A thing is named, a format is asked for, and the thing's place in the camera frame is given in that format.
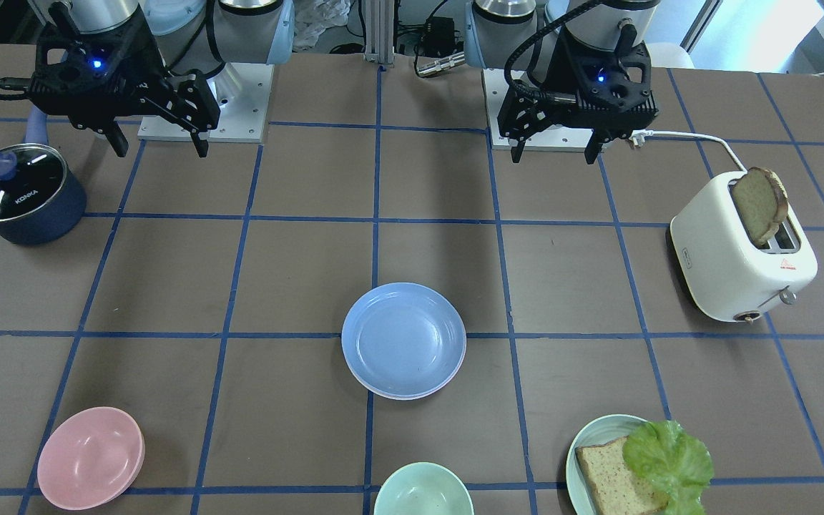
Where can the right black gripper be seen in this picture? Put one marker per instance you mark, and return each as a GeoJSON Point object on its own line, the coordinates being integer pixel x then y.
{"type": "Point", "coordinates": [141, 66]}

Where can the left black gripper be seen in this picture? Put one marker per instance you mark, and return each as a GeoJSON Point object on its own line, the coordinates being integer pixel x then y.
{"type": "Point", "coordinates": [553, 77]}

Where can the blue plate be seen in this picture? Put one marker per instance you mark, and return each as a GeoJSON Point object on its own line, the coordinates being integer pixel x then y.
{"type": "Point", "coordinates": [403, 341]}

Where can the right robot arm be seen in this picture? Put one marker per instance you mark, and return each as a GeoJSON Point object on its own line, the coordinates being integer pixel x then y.
{"type": "Point", "coordinates": [206, 35]}

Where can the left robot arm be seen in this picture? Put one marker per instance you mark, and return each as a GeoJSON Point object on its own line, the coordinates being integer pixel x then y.
{"type": "Point", "coordinates": [508, 34]}

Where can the dark blue pot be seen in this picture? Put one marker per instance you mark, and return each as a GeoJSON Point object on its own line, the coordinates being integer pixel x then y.
{"type": "Point", "coordinates": [58, 215]}

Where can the glass pot lid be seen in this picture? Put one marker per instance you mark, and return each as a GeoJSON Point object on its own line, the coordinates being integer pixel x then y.
{"type": "Point", "coordinates": [30, 176]}

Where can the bread slice in toaster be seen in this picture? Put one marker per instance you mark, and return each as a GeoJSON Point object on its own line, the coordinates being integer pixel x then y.
{"type": "Point", "coordinates": [762, 203]}

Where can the white toaster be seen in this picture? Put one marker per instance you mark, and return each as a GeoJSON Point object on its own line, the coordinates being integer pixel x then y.
{"type": "Point", "coordinates": [727, 277]}

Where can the light green food plate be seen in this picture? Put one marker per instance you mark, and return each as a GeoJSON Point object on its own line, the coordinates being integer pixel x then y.
{"type": "Point", "coordinates": [602, 430]}

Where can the pink bowl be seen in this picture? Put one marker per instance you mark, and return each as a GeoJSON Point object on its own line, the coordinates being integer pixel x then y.
{"type": "Point", "coordinates": [91, 458]}

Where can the green lettuce leaf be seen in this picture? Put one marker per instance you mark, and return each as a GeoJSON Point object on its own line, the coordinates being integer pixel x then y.
{"type": "Point", "coordinates": [672, 462]}

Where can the bread slice on plate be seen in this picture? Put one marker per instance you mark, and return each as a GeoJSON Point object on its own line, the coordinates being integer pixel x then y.
{"type": "Point", "coordinates": [614, 488]}

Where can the green bowl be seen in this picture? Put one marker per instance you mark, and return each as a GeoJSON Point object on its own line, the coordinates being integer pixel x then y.
{"type": "Point", "coordinates": [423, 488]}

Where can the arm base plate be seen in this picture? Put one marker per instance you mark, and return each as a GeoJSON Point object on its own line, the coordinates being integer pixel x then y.
{"type": "Point", "coordinates": [516, 125]}
{"type": "Point", "coordinates": [242, 91]}

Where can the aluminium frame post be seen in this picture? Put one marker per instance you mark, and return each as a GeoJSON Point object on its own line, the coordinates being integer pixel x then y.
{"type": "Point", "coordinates": [379, 31]}

